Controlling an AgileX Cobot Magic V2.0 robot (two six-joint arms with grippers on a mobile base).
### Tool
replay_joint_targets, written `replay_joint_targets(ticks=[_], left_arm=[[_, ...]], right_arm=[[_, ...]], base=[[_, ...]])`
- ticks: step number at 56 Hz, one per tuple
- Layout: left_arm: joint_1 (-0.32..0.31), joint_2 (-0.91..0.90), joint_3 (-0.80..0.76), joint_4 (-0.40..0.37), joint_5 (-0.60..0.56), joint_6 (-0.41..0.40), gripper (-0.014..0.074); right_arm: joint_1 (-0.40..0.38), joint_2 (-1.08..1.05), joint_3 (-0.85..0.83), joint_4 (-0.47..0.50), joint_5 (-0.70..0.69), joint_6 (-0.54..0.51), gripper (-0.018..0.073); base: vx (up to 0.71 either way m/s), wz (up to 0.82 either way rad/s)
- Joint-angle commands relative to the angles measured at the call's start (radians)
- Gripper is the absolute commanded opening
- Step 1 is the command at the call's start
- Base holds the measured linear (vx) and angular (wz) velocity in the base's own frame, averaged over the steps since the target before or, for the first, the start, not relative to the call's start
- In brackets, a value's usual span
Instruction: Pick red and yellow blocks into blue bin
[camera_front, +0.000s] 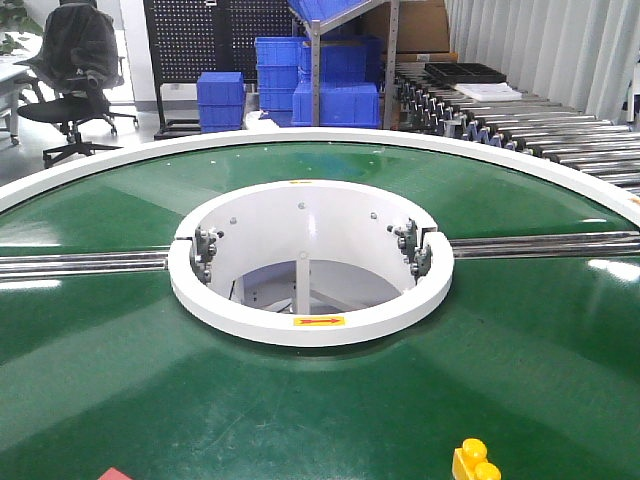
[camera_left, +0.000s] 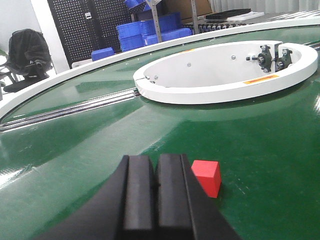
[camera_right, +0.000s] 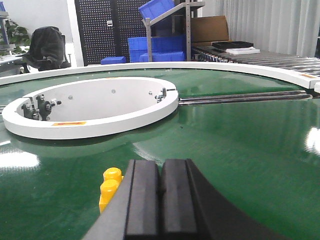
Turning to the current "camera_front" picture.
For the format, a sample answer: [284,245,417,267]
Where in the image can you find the yellow toy block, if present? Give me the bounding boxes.
[452,438,502,480]

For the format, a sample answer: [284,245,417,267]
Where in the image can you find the red cube block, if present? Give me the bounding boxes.
[98,467,132,480]

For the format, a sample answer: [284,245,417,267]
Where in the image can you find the large blue crate floor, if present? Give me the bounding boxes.
[291,82,380,129]

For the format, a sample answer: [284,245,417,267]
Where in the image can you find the right steel roller bar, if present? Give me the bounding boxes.
[450,231,639,259]

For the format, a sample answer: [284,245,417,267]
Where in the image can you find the steel roller bar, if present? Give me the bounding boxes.
[1,250,168,281]
[450,231,639,259]

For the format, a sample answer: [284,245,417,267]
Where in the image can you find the small blue crate stack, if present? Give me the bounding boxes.
[196,71,245,133]

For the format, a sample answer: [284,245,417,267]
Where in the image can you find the blue crate stack middle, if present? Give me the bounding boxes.
[254,36,304,111]

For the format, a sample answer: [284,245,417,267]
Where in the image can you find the black compartment tray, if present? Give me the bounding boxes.
[424,63,506,85]

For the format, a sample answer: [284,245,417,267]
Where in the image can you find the white flat tray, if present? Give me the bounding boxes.
[453,82,523,102]

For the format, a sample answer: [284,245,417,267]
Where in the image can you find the cardboard box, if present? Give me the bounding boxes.
[360,0,451,55]

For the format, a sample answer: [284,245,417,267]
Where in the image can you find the black pegboard stand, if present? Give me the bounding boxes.
[143,0,294,140]

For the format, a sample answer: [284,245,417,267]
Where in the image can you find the left steel roller bar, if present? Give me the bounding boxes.
[1,250,168,281]

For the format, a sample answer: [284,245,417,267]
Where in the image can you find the steel roller conveyor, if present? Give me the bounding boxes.
[396,66,639,195]

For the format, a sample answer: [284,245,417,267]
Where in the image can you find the white outer table rim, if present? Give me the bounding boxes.
[1,127,639,225]

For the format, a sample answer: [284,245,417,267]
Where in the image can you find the black jacket on chair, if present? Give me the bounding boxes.
[24,2,120,92]

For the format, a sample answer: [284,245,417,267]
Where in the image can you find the white desk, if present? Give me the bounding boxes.
[1,56,29,145]

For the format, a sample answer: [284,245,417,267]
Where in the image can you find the white inner ring hub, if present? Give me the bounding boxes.
[168,180,454,347]

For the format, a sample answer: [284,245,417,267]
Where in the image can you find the grey metal shelf frame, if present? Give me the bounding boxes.
[288,0,400,129]

